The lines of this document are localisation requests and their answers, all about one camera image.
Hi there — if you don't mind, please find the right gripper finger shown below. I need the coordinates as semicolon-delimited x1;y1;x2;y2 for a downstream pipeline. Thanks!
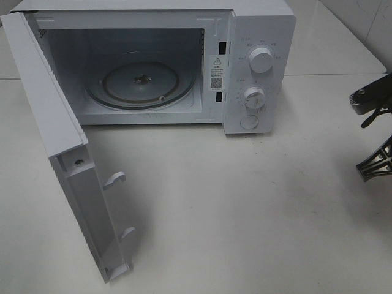
356;141;391;182

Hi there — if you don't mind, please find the round white door button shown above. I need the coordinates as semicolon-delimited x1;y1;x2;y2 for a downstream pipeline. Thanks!
240;115;258;130

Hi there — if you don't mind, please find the white microwave knob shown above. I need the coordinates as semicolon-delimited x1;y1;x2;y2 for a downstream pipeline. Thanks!
249;45;274;74
244;87;266;110

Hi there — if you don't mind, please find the white microwave door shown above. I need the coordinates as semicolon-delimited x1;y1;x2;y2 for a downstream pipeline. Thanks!
1;12;135;282

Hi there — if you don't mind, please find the white microwave oven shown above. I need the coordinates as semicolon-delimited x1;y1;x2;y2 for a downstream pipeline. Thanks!
6;1;296;134

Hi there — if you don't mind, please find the white warning label sticker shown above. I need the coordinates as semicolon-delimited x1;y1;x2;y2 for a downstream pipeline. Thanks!
208;55;227;91

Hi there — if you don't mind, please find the glass microwave turntable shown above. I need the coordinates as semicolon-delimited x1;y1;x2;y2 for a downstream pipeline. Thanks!
85;61;197;110

